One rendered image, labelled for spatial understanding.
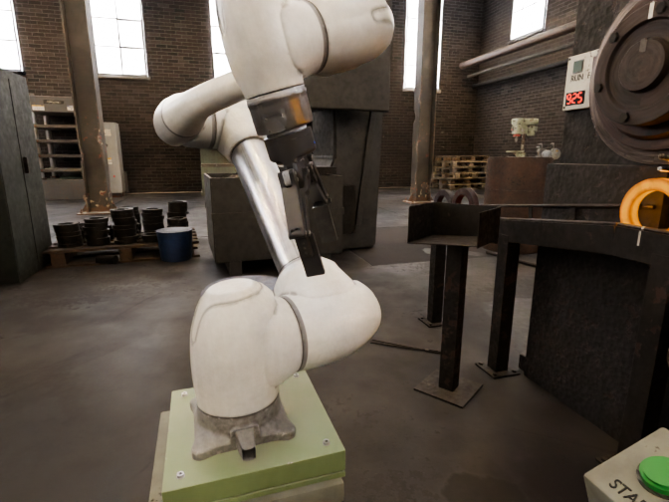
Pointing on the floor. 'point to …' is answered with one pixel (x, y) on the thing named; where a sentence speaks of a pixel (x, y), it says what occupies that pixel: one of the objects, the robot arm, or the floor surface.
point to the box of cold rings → (219, 232)
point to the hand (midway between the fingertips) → (322, 250)
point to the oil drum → (516, 188)
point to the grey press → (352, 138)
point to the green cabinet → (20, 186)
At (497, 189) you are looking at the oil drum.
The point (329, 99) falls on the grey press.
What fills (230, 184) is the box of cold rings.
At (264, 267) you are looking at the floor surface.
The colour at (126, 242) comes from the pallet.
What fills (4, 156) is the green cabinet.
